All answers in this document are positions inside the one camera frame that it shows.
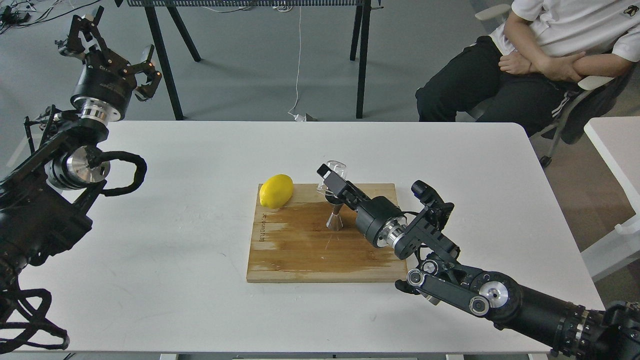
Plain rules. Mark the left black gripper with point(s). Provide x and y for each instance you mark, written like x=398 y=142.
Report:
x=101 y=95

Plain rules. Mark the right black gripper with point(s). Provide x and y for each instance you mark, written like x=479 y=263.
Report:
x=379 y=220

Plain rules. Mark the clear plastic measuring cup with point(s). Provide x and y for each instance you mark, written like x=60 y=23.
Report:
x=333 y=174

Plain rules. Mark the steel double jigger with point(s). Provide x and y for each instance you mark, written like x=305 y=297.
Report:
x=334 y=222

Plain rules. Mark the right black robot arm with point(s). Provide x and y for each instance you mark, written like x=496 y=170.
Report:
x=569 y=329

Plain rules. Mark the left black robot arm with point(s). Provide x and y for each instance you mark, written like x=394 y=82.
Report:
x=46 y=199

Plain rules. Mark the yellow lemon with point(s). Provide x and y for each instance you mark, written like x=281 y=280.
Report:
x=276 y=191

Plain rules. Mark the wooden cutting board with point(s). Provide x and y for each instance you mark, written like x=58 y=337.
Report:
x=292 y=244

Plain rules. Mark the seated person white shirt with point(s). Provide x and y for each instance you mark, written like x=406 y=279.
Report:
x=532 y=63

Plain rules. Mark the office chair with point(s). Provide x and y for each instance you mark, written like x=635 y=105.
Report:
x=595 y=97

